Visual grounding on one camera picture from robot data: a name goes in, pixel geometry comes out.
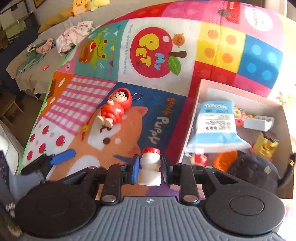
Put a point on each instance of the black plush toy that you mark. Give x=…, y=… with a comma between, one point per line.
x=261, y=172

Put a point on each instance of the pudding cup toy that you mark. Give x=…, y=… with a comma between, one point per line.
x=265, y=145

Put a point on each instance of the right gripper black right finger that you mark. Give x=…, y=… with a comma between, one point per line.
x=183, y=176

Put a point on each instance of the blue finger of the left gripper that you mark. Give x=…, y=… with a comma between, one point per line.
x=62, y=157

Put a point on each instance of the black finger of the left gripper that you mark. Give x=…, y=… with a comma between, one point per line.
x=40, y=165

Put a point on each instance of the pink cardboard box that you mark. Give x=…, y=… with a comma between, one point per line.
x=244, y=135

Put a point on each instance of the yellow duck plush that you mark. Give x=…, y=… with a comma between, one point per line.
x=79, y=7

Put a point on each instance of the white grey battery charger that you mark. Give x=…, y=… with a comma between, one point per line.
x=259, y=123

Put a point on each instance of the small black figure keychain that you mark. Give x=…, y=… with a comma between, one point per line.
x=201, y=159

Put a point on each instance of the red hooded doll figure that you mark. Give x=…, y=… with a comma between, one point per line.
x=117, y=104

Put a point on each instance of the grey sofa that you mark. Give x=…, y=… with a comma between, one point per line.
x=37, y=78

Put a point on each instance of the yellow toast toy keychain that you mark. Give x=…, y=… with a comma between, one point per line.
x=240, y=116

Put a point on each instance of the orange pumpkin shell toy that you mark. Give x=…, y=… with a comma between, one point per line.
x=223, y=161

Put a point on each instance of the blue tissue pack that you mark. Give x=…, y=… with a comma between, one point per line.
x=216, y=129

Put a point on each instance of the pink plush on sofa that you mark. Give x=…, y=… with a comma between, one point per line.
x=43, y=48

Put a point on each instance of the yellow green plush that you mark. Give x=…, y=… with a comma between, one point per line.
x=94, y=4

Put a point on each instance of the white pink crumpled cloth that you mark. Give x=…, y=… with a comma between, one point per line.
x=73, y=36

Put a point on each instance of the colourful cartoon play mat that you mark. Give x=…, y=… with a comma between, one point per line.
x=160, y=54

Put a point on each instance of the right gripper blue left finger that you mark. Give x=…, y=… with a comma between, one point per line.
x=116, y=176

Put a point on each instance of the white bottle red cap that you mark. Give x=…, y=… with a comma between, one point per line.
x=150, y=163

